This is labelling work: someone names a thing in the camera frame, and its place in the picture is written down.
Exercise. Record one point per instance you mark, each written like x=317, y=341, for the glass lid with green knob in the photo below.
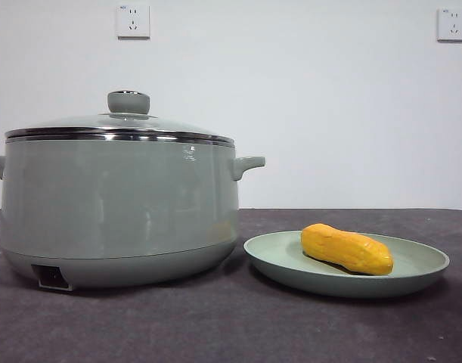
x=128, y=102

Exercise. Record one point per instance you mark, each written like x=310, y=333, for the yellow corn cob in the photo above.
x=344, y=247

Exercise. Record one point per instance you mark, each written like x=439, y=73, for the green round plate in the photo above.
x=276, y=257

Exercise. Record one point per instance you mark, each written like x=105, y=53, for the green electric steamer pot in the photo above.
x=117, y=200

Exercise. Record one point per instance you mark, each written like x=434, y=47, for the white wall socket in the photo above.
x=132, y=22
x=454, y=24

